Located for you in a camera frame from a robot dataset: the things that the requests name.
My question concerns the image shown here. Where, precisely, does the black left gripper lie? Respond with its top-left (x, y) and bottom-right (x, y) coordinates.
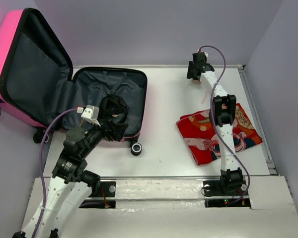
top-left (81, 117), bottom-right (129, 157)

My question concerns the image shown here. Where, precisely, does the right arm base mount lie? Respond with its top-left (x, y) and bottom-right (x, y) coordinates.
top-left (200, 180), bottom-right (251, 208)

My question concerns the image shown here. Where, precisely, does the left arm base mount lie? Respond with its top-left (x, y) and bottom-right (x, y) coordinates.
top-left (80, 180), bottom-right (116, 209)

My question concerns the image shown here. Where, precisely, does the red cartoon cloth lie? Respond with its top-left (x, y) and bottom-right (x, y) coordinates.
top-left (176, 103), bottom-right (263, 165)

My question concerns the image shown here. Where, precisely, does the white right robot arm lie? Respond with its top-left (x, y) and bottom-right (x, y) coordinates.
top-left (187, 51), bottom-right (245, 197)

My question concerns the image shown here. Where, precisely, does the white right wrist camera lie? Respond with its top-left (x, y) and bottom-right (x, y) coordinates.
top-left (200, 51), bottom-right (208, 58)

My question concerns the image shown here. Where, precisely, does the pink hard-shell suitcase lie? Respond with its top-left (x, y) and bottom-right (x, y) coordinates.
top-left (0, 8), bottom-right (148, 156)

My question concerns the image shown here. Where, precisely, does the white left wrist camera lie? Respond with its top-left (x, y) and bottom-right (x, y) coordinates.
top-left (76, 105), bottom-right (100, 126)

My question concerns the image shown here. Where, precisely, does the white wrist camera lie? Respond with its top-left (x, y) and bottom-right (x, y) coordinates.
top-left (200, 51), bottom-right (208, 58)
top-left (76, 105), bottom-right (100, 126)

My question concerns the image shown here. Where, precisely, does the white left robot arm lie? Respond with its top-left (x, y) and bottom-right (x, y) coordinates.
top-left (13, 117), bottom-right (128, 238)

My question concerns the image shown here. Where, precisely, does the aluminium table rail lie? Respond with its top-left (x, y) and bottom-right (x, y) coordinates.
top-left (238, 65), bottom-right (279, 176)

